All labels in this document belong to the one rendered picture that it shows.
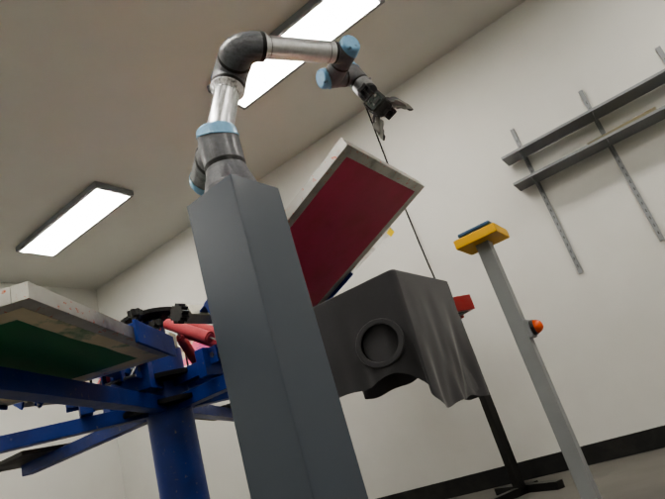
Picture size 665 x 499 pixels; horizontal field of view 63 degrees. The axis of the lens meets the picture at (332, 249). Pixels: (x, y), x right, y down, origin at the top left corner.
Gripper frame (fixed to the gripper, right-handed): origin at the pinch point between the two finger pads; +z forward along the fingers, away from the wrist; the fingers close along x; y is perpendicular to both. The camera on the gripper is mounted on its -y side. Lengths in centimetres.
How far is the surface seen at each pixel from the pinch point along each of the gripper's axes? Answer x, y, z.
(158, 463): -166, 10, 35
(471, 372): -39, -16, 80
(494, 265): -4, 14, 66
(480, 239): -2, 18, 58
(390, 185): -17.9, -7.5, 10.4
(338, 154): -16.4, 29.3, 10.0
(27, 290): -63, 111, 35
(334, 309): -51, 23, 45
